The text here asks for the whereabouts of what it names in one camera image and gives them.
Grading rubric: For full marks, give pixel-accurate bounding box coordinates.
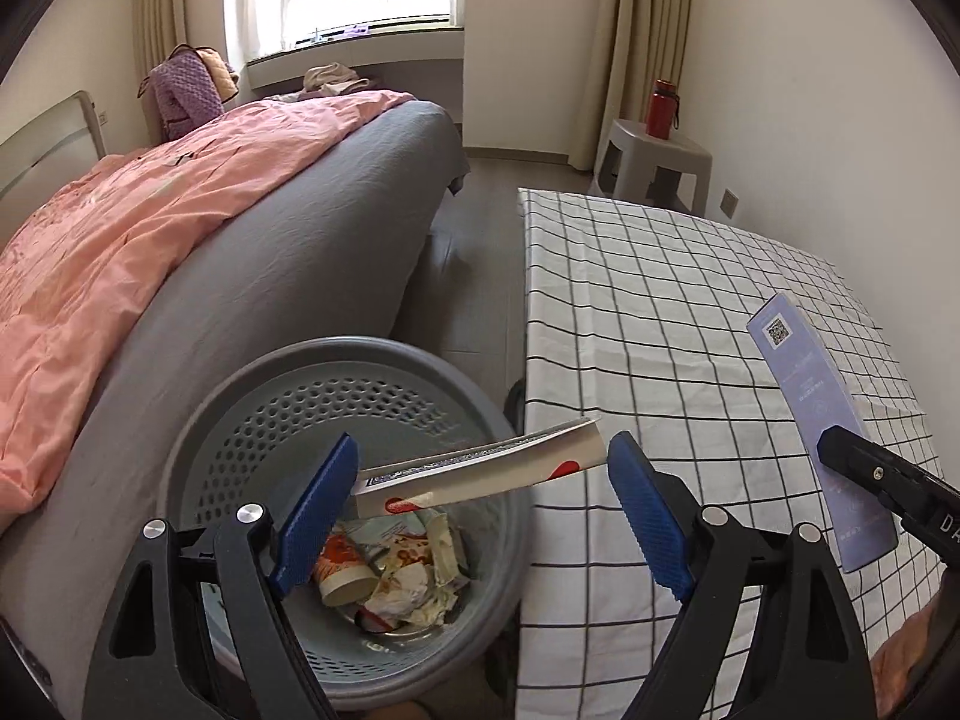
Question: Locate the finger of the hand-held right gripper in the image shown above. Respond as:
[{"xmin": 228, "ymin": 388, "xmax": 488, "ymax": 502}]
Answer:
[{"xmin": 817, "ymin": 426, "xmax": 960, "ymax": 518}]

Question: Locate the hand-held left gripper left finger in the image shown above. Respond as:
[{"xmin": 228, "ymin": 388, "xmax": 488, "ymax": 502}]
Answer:
[{"xmin": 82, "ymin": 433, "xmax": 359, "ymax": 720}]

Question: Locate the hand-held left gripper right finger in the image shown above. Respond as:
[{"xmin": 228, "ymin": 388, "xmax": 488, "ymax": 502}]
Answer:
[{"xmin": 607, "ymin": 431, "xmax": 875, "ymax": 720}]

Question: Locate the white plastic wrapper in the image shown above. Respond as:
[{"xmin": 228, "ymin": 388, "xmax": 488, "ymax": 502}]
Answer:
[{"xmin": 334, "ymin": 517, "xmax": 421, "ymax": 542}]

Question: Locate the red and white paper cup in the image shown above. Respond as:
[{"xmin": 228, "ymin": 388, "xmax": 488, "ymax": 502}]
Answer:
[{"xmin": 311, "ymin": 532, "xmax": 380, "ymax": 608}]

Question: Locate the white paper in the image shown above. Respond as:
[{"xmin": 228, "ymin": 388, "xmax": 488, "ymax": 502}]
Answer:
[{"xmin": 367, "ymin": 559, "xmax": 470, "ymax": 631}]

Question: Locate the pale purple carton box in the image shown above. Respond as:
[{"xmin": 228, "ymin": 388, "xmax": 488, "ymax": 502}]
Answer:
[{"xmin": 746, "ymin": 292, "xmax": 901, "ymax": 575}]

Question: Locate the white box with red mark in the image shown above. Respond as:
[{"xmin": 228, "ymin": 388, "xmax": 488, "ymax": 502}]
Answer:
[{"xmin": 352, "ymin": 416, "xmax": 605, "ymax": 522}]

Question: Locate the grey perforated waste bin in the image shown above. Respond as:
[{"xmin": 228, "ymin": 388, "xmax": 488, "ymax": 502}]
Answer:
[{"xmin": 157, "ymin": 336, "xmax": 533, "ymax": 713}]

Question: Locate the person's bare leg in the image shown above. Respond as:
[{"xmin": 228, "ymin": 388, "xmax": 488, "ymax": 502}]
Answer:
[
  {"xmin": 367, "ymin": 699, "xmax": 440, "ymax": 720},
  {"xmin": 870, "ymin": 607, "xmax": 950, "ymax": 720}
]

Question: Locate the bed with grey sheet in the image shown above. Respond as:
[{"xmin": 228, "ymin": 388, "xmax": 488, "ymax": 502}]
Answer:
[{"xmin": 0, "ymin": 101, "xmax": 470, "ymax": 720}]

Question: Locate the pink blanket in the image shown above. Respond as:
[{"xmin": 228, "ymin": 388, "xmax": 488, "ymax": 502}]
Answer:
[{"xmin": 0, "ymin": 90, "xmax": 413, "ymax": 515}]

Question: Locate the grey plastic stool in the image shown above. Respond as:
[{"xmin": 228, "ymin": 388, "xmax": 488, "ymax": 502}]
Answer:
[{"xmin": 589, "ymin": 118, "xmax": 713, "ymax": 215}]

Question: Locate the red water bottle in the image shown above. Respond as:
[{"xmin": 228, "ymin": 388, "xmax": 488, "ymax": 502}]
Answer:
[{"xmin": 646, "ymin": 79, "xmax": 682, "ymax": 138}]

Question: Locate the beige clothes heap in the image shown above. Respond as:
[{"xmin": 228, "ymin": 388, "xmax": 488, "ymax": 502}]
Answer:
[{"xmin": 302, "ymin": 64, "xmax": 376, "ymax": 95}]

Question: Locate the purple knitted bag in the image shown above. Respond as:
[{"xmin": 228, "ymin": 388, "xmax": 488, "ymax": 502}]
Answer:
[{"xmin": 139, "ymin": 45, "xmax": 222, "ymax": 143}]

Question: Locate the beige quilted bag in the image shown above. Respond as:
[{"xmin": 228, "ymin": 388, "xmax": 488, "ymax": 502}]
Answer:
[{"xmin": 191, "ymin": 49, "xmax": 241, "ymax": 102}]

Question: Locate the grey window ledge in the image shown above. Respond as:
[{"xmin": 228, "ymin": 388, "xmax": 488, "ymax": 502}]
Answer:
[{"xmin": 246, "ymin": 26, "xmax": 466, "ymax": 102}]

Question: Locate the beige padded headboard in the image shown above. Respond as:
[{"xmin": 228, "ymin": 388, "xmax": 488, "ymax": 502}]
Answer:
[{"xmin": 0, "ymin": 90, "xmax": 106, "ymax": 203}]

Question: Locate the beige curtain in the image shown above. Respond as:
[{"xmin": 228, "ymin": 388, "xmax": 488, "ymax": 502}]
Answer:
[
  {"xmin": 135, "ymin": 0, "xmax": 188, "ymax": 91},
  {"xmin": 570, "ymin": 0, "xmax": 695, "ymax": 173}
]

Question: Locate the sheer white curtain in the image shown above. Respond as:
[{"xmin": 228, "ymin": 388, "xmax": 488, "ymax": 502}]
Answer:
[{"xmin": 225, "ymin": 0, "xmax": 301, "ymax": 61}]

